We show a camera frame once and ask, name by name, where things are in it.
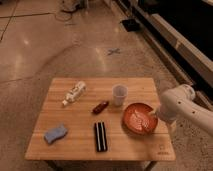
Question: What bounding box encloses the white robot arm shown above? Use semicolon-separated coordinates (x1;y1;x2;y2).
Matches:
150;84;213;137

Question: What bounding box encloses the white bench rail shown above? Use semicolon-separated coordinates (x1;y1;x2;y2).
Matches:
113;0;213;88

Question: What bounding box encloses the blue sponge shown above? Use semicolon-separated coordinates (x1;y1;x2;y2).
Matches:
44;125;68;144

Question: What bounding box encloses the grey object with cables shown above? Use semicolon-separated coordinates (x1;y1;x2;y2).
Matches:
61;0;84;13

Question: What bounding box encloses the black floor box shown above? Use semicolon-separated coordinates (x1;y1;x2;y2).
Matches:
121;19;140;32

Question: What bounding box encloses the clear plastic bottle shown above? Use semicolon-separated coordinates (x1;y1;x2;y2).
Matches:
62;81;86;106

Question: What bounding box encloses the wooden table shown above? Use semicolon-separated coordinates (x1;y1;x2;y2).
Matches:
25;78;176;161

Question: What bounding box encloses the orange bowl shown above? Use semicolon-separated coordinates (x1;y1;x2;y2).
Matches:
123;103;158;135

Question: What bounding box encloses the dark red oblong object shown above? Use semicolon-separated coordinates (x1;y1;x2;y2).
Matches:
92;101;109;114

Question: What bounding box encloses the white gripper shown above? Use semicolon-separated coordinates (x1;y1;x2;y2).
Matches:
149;105;177;124

